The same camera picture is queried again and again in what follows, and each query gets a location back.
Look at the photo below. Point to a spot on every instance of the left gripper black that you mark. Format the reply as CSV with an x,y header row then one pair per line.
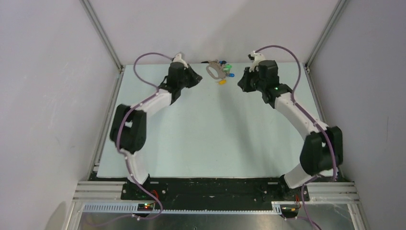
x,y
196,78

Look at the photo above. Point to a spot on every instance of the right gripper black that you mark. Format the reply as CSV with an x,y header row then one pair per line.
x,y
243,83

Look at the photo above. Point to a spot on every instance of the green key tag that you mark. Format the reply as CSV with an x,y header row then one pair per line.
x,y
226,67

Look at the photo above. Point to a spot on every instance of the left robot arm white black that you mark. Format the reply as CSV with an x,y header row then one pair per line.
x,y
129,127

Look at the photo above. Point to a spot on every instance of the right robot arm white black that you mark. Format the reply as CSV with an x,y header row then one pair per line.
x,y
323,145

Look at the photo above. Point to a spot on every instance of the right controller board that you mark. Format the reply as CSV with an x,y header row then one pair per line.
x,y
286,209

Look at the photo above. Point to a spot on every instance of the controller board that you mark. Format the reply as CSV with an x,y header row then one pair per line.
x,y
145,206
286,209

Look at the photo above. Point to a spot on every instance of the left controller board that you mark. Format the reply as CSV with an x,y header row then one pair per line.
x,y
145,206

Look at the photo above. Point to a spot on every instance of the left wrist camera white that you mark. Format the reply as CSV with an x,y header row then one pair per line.
x,y
179,58

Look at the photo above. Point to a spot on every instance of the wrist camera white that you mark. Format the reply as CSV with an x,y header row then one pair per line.
x,y
179,58
256,58

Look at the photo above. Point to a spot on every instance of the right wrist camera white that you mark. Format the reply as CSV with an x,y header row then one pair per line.
x,y
256,58

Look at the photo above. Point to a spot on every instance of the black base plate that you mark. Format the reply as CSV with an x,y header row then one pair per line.
x,y
211,192

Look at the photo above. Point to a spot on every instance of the left aluminium frame post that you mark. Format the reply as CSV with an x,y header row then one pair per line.
x,y
99,29

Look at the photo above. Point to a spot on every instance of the aluminium frame post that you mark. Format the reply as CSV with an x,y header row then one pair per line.
x,y
99,29
326,32

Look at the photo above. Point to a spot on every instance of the right aluminium frame post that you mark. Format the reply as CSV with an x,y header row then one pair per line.
x,y
326,32

